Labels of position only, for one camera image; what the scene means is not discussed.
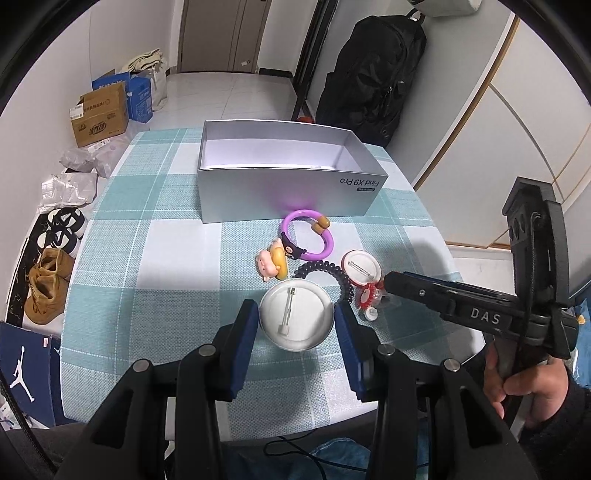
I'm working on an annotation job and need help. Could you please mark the large round pin badge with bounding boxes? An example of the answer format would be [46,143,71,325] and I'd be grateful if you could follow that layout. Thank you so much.
[259,278,335,352]

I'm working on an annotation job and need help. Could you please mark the black strap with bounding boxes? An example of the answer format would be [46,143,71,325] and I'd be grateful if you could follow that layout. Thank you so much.
[0,369,51,480]

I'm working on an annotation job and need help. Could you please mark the brown cardboard box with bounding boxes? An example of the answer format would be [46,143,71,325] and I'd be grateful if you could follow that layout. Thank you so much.
[69,82,130,148]

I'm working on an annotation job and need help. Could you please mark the small round pin badge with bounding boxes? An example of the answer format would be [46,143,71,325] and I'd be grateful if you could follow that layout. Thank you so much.
[341,250,383,287]

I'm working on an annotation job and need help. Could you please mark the brown suede boot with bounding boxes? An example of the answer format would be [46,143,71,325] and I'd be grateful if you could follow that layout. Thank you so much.
[39,248,75,283]
[23,268,70,324]

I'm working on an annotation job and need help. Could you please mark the blue cardboard box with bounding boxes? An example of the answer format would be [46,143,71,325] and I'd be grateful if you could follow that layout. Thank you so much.
[91,68,153,124]

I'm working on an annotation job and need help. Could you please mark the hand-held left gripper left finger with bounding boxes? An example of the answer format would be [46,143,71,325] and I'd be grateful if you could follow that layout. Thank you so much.
[55,299,260,480]

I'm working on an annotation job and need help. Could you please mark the person's right hand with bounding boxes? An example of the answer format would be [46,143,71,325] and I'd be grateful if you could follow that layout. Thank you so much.
[482,344,571,430]

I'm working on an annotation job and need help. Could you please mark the black cable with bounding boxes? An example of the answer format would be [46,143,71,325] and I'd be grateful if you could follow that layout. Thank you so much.
[264,434,342,480]

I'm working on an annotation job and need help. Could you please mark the black sliding door frame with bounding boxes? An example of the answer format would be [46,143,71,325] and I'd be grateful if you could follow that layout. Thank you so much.
[291,0,345,121]

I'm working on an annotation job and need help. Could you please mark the crumpled white plastic bag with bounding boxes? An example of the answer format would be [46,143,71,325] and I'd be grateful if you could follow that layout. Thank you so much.
[38,173,99,213]

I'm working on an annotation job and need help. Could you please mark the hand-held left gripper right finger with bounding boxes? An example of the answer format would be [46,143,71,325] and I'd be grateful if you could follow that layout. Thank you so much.
[333,302,541,480]

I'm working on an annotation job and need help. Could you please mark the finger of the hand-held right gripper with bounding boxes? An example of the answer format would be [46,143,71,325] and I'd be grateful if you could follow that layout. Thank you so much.
[402,271,520,306]
[384,272,525,334]

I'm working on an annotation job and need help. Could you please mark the dark blue shoe box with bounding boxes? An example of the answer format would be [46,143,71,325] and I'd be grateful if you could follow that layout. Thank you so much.
[0,320,63,428]

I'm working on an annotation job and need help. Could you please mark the black spiral hair tie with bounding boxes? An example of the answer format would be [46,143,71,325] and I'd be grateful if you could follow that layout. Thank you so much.
[290,261,354,305]

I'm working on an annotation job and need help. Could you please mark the grey cardboard box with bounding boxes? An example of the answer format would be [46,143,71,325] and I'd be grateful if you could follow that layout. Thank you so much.
[197,120,389,224]

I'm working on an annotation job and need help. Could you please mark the black and white sneaker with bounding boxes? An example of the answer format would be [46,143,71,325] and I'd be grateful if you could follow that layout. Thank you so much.
[37,226,84,257]
[48,208,89,240]

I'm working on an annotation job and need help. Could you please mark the person's blue jeans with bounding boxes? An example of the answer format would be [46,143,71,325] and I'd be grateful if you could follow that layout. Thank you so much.
[314,438,384,480]

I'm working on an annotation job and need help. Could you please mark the beige cloth bag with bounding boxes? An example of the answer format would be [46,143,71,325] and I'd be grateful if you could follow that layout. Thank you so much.
[119,47,166,75]

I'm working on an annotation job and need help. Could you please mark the grey room door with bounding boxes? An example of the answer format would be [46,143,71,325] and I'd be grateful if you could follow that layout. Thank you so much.
[178,0,271,75]

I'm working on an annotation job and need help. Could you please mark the white sling bag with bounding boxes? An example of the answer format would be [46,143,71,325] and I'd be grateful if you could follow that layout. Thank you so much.
[409,0,483,18]

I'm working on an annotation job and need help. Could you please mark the red and white charm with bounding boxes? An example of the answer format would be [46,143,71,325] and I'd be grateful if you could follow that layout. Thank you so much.
[353,279,393,321]

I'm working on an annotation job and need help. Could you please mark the black backpack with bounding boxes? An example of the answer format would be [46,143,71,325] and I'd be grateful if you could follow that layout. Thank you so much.
[315,14,428,148]

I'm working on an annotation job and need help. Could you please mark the purple ring bracelet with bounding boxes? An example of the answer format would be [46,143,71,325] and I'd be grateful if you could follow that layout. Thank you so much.
[279,209,334,259]

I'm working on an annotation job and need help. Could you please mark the person's right forearm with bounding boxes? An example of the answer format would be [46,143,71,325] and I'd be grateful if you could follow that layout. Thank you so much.
[519,369,591,480]

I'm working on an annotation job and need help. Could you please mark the white wardrobe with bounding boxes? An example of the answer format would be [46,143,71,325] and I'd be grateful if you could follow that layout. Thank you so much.
[411,14,591,259]

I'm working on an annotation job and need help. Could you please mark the grey plastic parcel bag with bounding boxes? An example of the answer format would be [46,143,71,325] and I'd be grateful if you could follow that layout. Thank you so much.
[60,138,126,179]

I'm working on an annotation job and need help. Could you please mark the pink pig charm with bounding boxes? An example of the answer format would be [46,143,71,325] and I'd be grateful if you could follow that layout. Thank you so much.
[255,242,291,282]

